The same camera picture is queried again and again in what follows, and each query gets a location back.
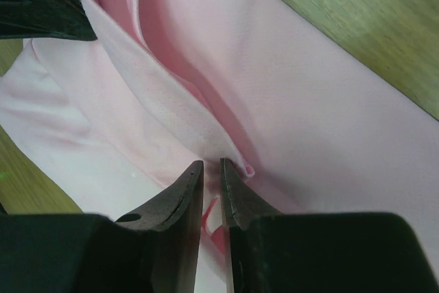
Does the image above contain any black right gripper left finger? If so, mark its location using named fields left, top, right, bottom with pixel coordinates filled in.
left=1, top=161, right=204, bottom=292

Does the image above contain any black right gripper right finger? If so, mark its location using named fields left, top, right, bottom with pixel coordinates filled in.
left=220, top=159, right=438, bottom=292

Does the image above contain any light pink t shirt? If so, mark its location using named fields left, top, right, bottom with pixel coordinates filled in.
left=1, top=0, right=438, bottom=292

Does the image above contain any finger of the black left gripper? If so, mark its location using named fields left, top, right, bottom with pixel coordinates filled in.
left=1, top=0, right=97, bottom=41

